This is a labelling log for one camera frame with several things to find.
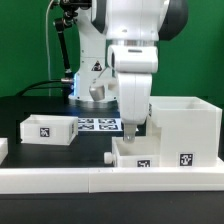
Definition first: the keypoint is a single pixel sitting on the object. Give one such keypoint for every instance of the white drawer box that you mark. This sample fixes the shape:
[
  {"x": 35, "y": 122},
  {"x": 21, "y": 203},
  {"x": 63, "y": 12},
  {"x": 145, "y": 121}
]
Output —
[
  {"x": 143, "y": 152},
  {"x": 49, "y": 129}
]

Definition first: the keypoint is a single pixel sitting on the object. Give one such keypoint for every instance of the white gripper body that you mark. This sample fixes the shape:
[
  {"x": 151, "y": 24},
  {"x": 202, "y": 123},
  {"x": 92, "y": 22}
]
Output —
[{"x": 134, "y": 67}]

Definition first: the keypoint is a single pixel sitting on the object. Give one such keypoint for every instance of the white front drawer box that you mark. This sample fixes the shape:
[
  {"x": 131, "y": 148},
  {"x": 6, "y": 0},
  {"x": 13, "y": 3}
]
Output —
[{"x": 143, "y": 152}]

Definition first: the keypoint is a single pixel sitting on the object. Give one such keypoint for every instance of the fiducial marker sheet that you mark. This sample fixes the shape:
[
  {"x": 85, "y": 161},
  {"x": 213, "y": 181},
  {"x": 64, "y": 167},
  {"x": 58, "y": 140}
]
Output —
[{"x": 99, "y": 124}]

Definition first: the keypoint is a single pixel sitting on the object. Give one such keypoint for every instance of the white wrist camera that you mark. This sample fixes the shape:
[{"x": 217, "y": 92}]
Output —
[{"x": 98, "y": 84}]

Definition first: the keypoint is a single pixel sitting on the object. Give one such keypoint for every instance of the white drawer cabinet frame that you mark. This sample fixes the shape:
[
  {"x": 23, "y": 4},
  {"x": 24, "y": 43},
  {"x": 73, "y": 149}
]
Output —
[{"x": 187, "y": 130}]

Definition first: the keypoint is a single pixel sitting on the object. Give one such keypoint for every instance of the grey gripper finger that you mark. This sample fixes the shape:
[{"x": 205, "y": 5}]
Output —
[{"x": 129, "y": 133}]

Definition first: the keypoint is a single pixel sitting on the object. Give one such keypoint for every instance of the white front fence rail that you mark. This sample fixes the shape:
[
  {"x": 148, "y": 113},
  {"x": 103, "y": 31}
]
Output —
[{"x": 99, "y": 180}]

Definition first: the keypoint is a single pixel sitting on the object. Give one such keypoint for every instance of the white left fence rail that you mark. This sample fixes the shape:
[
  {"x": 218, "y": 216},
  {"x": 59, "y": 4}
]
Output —
[{"x": 3, "y": 149}]

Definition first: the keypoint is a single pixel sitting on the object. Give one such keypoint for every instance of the white fence rail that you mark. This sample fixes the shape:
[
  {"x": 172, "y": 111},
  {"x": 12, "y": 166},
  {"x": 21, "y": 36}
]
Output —
[
  {"x": 99, "y": 180},
  {"x": 3, "y": 149}
]

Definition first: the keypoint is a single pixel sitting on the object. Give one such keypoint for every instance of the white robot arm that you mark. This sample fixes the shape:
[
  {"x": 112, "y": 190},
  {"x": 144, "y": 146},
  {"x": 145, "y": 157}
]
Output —
[{"x": 134, "y": 23}]

